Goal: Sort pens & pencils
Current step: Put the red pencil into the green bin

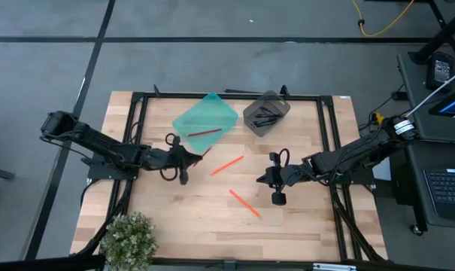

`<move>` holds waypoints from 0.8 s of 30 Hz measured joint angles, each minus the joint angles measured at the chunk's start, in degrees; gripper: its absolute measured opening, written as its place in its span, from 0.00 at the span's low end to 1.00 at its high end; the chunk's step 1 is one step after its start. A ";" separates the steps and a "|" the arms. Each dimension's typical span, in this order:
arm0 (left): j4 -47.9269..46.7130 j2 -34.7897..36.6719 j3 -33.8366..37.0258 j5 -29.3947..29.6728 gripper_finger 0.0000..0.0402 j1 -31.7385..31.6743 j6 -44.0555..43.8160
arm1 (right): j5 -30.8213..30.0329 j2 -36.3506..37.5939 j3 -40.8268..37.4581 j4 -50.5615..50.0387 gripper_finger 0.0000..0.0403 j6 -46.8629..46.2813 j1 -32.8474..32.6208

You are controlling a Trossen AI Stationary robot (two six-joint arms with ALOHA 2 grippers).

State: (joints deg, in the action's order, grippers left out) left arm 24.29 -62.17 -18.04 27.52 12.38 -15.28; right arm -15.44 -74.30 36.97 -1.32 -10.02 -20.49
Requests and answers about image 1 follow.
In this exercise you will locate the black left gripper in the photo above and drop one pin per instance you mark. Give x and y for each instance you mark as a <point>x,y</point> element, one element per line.
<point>180,158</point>

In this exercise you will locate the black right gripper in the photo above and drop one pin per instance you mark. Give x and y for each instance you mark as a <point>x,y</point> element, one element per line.
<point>279,176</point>

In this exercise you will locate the orange pencil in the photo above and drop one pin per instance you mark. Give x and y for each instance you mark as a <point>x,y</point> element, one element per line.
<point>227,165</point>
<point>246,204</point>

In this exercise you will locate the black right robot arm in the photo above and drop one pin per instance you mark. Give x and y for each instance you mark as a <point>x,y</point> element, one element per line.
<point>347,158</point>

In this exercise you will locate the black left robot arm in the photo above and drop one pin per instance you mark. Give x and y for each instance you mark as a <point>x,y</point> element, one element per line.
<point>99,141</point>

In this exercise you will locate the teal translucent plastic bin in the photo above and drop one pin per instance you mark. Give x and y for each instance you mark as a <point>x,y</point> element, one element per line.
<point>204,113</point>

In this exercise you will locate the grey translucent plastic bin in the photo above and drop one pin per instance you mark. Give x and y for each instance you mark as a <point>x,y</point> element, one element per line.
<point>274,101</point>

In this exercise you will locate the small green artificial plant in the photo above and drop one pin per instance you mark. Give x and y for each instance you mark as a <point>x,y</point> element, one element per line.
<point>127,241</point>

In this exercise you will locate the silver metal clamp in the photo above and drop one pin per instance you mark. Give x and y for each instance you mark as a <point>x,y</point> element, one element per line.
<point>332,267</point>

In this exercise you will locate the black power plug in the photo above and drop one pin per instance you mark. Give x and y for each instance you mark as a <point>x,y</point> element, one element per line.
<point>399,95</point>

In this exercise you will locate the black castor wheel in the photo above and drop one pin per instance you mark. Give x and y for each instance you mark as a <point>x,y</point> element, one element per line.
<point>417,230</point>

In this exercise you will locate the black laptop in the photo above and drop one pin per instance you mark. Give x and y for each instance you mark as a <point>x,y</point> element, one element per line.
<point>449,188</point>

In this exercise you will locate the black power adapter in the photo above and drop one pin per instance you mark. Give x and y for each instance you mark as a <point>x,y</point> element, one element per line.
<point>441,71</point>

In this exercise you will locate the black stand leg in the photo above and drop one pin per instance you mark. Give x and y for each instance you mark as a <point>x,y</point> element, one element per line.
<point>443,35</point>

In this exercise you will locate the black aluminium table frame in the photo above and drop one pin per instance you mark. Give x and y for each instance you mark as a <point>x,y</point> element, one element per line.
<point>167,96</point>

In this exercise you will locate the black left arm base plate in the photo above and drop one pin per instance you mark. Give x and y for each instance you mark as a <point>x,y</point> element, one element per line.
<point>99,174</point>

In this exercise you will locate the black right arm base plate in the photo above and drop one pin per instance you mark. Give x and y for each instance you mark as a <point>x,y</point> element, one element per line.
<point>362,180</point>

